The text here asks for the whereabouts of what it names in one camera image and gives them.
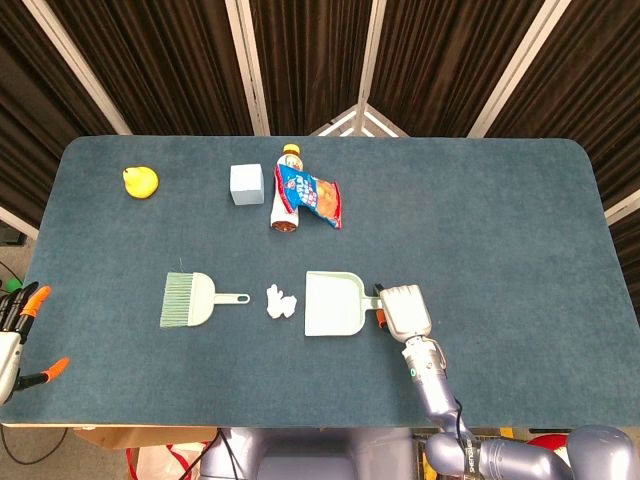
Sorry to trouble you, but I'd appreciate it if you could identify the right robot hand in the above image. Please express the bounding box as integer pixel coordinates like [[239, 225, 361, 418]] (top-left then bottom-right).
[[373, 282, 433, 346]]

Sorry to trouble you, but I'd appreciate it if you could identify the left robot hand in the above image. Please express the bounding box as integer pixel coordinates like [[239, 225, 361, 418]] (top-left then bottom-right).
[[0, 281, 70, 406]]

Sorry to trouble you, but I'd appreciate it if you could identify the green plastic dustpan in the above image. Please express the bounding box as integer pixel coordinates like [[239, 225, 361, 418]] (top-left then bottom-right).
[[303, 270, 384, 337]]

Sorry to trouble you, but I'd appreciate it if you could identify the white paper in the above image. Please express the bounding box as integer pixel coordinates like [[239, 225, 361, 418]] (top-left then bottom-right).
[[265, 283, 298, 320]]

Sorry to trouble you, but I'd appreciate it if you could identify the green hand broom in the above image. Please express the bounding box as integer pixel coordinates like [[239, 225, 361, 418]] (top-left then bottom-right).
[[159, 271, 251, 330]]

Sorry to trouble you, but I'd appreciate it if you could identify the blue felt table mat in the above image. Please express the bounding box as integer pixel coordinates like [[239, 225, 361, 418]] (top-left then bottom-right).
[[0, 135, 640, 430]]

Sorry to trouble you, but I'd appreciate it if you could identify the brown cardboard box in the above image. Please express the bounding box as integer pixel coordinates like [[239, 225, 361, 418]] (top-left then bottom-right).
[[74, 426, 219, 451]]

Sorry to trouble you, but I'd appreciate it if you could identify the white bottle with yellow cap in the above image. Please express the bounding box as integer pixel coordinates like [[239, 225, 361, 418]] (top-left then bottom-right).
[[270, 143, 304, 235]]

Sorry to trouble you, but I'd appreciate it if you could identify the blue red snack bag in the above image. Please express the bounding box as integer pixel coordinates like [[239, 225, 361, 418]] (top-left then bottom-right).
[[273, 164, 344, 231]]

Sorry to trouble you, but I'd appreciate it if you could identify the grey robot torso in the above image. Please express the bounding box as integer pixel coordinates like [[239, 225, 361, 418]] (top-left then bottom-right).
[[199, 427, 416, 480]]

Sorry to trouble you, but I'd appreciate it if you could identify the red white bag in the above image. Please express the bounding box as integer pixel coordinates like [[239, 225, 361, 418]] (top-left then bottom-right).
[[125, 442, 214, 480]]

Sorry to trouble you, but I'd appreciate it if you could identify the red ball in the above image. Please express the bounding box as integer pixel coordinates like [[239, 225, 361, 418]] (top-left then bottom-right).
[[529, 433, 576, 451]]

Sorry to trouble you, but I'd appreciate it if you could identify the light blue cube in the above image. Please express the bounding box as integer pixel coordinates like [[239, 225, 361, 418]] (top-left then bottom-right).
[[229, 163, 265, 207]]

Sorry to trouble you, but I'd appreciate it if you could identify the yellow pear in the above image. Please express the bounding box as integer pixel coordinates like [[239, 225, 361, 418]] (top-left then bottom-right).
[[122, 166, 160, 200]]

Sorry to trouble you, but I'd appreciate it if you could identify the brown curtain panel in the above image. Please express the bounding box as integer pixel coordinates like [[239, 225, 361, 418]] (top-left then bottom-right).
[[367, 0, 546, 139], [47, 0, 256, 137], [487, 0, 640, 281], [0, 0, 124, 229], [249, 0, 376, 137]]

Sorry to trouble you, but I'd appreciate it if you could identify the black floor cable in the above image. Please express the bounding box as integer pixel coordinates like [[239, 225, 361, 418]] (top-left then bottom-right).
[[0, 424, 69, 464]]

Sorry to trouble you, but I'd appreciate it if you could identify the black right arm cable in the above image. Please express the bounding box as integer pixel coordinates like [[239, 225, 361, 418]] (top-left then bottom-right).
[[452, 397, 474, 451]]

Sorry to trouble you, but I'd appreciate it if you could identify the white partition base rail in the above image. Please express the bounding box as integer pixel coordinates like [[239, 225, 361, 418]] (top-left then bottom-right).
[[0, 205, 40, 240], [603, 188, 640, 225]]

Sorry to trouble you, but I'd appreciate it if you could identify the white partition foot frame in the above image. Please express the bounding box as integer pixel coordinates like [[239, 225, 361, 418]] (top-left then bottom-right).
[[308, 102, 412, 138]]

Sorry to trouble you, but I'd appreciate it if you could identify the black torso cable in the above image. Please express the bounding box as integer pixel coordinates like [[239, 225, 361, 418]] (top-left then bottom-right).
[[182, 428, 239, 480]]

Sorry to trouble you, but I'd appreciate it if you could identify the white partition post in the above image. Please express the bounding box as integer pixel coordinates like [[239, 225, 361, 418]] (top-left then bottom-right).
[[467, 0, 576, 139], [22, 0, 134, 136], [352, 0, 389, 137], [223, 0, 272, 137]]

